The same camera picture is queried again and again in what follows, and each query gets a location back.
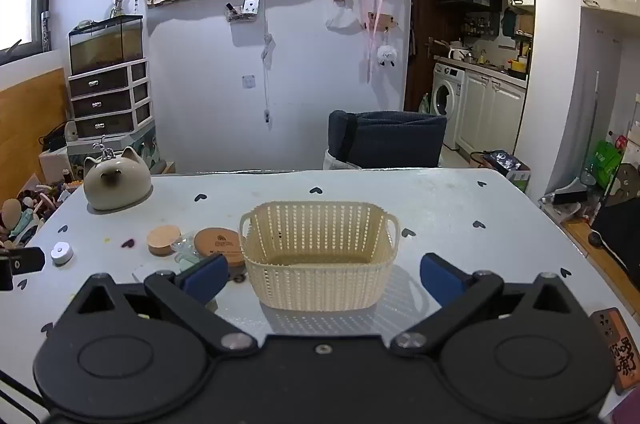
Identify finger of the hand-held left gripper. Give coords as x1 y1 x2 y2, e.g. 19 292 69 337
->
0 248 46 291

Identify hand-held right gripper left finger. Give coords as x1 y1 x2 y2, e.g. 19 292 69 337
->
52 253 260 359

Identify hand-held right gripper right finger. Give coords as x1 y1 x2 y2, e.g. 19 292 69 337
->
389 253 592 357

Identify brown wooden lid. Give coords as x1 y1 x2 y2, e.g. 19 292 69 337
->
193 227 246 268

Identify light wooden lid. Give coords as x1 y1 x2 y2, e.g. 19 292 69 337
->
146 225 182 257

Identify cream plastic basket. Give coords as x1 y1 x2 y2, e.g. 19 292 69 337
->
239 201 402 311

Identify pile of clutter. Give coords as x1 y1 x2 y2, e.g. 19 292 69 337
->
0 171 85 252

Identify white box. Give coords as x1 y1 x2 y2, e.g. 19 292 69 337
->
38 148 71 186

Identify cat-shaped ceramic jar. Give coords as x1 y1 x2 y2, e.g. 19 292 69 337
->
83 147 154 211

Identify cardboard box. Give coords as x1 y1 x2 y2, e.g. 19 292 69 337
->
481 149 532 193

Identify dark blue chair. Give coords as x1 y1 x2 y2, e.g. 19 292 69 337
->
328 109 448 169

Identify white bag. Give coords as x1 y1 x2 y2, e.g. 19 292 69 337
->
323 149 362 170

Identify white kitchen base cabinets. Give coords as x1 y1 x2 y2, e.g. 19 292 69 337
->
457 69 529 155

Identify white washing machine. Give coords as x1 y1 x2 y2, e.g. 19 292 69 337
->
430 63 467 150

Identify plastic drawer unit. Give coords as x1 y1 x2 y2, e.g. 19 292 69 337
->
67 58 153 140

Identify black monitor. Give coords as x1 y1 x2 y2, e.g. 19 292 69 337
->
592 196 640 276

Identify brown wooden plaque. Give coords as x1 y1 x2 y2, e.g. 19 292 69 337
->
589 307 640 396

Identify green bag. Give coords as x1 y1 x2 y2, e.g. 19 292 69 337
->
592 139 624 188

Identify glass fish tank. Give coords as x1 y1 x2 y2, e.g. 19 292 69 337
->
68 15 146 76

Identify pink ribbon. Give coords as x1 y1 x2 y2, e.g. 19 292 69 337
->
358 0 387 84

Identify hanging white cable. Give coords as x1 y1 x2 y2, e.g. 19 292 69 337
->
261 0 276 123

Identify wooden wall hook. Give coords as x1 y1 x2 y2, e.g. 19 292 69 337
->
367 11 400 33

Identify clear wall organizer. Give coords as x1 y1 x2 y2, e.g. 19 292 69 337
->
224 0 262 23

